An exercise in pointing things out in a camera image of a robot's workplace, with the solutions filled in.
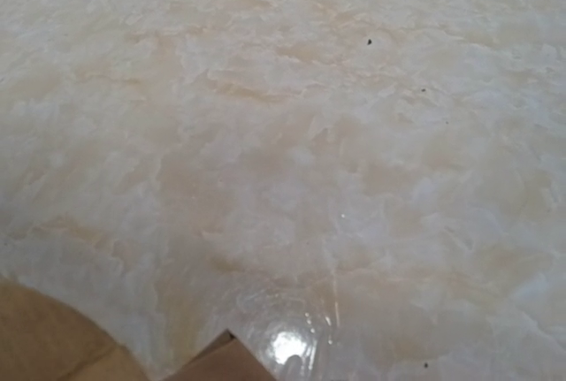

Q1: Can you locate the brown cardboard box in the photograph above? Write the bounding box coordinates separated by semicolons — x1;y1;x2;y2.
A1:
1;280;274;381

